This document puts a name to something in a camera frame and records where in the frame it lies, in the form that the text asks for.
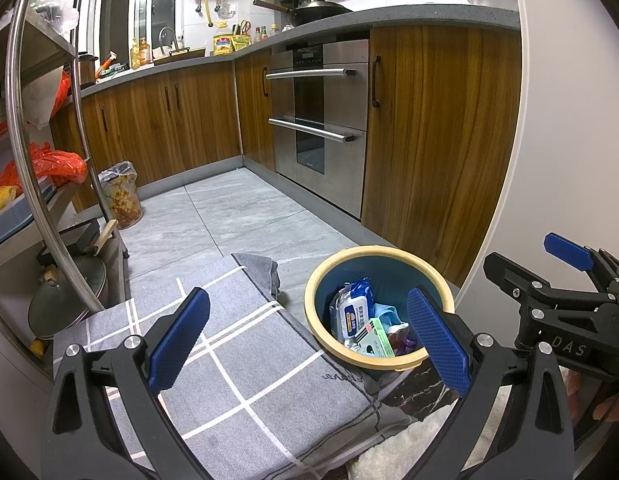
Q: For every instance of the blue bin with yellow rim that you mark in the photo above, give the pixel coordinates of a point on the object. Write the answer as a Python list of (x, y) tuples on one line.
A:
[(391, 273)]

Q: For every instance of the grey pot lid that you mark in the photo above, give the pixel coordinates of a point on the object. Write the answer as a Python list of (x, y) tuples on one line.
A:
[(55, 305)]

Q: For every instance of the patterned floor trash bin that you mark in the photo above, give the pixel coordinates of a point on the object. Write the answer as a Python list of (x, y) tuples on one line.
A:
[(118, 184)]

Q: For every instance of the blue wet wipes pack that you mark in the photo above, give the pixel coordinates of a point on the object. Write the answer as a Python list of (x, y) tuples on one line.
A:
[(350, 310)]

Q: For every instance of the metal rack frame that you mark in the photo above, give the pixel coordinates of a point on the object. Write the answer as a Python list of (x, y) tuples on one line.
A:
[(43, 51)]

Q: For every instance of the yellow oil bottle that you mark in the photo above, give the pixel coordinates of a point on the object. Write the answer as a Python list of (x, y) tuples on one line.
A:
[(222, 39)]

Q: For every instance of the grey checked floor mat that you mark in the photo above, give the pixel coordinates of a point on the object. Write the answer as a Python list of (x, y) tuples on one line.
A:
[(256, 399)]

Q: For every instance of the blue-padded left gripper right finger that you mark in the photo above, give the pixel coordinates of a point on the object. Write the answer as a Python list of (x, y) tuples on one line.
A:
[(449, 356)]

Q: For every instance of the purple bottle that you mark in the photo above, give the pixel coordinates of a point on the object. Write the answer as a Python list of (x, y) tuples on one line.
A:
[(402, 339)]

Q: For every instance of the white fluffy rug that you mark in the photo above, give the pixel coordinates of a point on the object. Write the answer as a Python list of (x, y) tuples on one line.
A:
[(393, 458)]

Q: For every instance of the blue surgical face mask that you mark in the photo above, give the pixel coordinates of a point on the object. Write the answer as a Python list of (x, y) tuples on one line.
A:
[(388, 318)]

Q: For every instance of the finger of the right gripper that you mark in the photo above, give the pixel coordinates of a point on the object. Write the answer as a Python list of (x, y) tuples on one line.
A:
[(574, 252), (533, 291)]

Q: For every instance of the green box in bin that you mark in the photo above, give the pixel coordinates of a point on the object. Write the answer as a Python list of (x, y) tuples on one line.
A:
[(372, 340)]

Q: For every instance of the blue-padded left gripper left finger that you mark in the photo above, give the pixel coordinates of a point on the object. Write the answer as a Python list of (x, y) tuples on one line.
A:
[(171, 339)]

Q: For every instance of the stainless steel oven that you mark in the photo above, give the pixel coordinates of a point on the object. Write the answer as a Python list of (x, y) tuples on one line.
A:
[(319, 117)]

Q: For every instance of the black wok on stove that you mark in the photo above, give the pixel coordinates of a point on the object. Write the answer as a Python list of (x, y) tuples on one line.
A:
[(301, 12)]

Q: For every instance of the orange plastic bag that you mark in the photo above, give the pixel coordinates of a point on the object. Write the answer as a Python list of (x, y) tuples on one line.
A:
[(60, 166)]

